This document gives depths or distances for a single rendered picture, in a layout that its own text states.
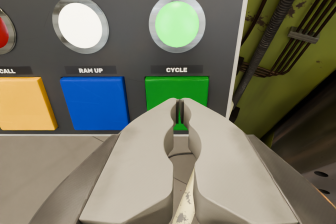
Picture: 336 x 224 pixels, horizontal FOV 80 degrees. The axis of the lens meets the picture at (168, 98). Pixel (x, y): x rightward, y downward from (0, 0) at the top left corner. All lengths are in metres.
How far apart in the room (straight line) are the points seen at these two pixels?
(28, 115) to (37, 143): 1.24
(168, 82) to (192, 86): 0.03
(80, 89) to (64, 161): 1.18
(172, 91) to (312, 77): 0.43
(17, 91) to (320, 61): 0.56
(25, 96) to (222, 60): 0.24
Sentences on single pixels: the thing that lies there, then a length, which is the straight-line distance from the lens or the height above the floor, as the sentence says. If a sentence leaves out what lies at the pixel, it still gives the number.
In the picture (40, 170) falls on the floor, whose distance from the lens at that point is 1.48.
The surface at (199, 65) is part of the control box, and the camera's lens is 0.24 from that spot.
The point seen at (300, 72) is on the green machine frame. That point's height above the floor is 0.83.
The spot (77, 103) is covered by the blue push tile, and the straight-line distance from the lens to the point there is 0.27.
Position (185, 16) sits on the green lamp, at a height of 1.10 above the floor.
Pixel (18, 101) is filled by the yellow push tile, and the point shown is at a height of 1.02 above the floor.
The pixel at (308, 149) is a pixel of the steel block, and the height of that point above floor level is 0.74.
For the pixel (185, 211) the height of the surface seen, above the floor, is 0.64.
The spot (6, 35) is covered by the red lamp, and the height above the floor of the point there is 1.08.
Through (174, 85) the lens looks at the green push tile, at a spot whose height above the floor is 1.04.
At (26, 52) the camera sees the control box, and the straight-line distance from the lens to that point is 0.28.
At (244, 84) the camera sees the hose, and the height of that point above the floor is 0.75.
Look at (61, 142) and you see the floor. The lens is 1.48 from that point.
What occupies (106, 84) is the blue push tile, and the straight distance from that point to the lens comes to 0.25.
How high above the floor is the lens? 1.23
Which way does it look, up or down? 59 degrees down
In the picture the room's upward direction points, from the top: 3 degrees counter-clockwise
